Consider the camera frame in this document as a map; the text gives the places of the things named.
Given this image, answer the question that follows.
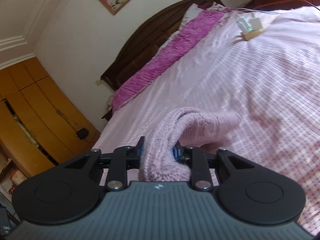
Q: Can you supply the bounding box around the power strip with white chargers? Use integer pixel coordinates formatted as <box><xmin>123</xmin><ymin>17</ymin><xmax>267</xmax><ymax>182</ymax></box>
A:
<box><xmin>236</xmin><ymin>12</ymin><xmax>264</xmax><ymax>41</ymax></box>

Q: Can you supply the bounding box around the orange wooden wardrobe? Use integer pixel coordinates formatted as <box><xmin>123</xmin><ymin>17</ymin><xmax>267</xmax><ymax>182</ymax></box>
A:
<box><xmin>1</xmin><ymin>57</ymin><xmax>100</xmax><ymax>177</ymax></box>

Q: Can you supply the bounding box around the magenta crinkled pillow cover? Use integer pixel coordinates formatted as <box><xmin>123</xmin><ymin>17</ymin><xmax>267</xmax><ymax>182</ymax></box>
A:
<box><xmin>112</xmin><ymin>10</ymin><xmax>231</xmax><ymax>112</ymax></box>

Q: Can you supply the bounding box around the small black hanging bag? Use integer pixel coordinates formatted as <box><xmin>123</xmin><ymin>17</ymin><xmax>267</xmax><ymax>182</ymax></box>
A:
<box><xmin>76</xmin><ymin>128</ymin><xmax>89</xmax><ymax>140</ymax></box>

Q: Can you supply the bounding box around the white pillow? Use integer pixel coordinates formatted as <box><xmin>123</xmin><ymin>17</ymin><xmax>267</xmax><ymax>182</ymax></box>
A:
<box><xmin>156</xmin><ymin>3</ymin><xmax>205</xmax><ymax>55</ymax></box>

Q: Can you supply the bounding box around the pink checked bedspread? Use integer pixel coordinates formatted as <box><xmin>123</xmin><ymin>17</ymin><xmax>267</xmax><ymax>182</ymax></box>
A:
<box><xmin>95</xmin><ymin>7</ymin><xmax>319</xmax><ymax>234</ymax></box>

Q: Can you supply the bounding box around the dark wooden headboard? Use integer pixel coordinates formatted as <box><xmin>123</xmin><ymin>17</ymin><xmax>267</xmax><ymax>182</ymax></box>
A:
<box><xmin>100</xmin><ymin>0</ymin><xmax>223</xmax><ymax>91</ymax></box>

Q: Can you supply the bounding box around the dark wooden nightstand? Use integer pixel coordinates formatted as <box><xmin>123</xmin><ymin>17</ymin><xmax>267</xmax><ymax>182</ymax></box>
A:
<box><xmin>101</xmin><ymin>109</ymin><xmax>113</xmax><ymax>121</ymax></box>

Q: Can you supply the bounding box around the lilac knitted cardigan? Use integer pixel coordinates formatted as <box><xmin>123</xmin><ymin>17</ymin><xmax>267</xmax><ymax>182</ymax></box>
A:
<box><xmin>138</xmin><ymin>107</ymin><xmax>240</xmax><ymax>181</ymax></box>

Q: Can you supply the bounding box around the red cable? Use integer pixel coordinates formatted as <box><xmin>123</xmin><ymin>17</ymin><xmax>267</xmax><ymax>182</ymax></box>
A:
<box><xmin>252</xmin><ymin>0</ymin><xmax>320</xmax><ymax>12</ymax></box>

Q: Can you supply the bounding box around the white charger cable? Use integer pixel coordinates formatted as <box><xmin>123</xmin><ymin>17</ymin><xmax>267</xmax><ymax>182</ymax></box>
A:
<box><xmin>235</xmin><ymin>6</ymin><xmax>278</xmax><ymax>16</ymax></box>

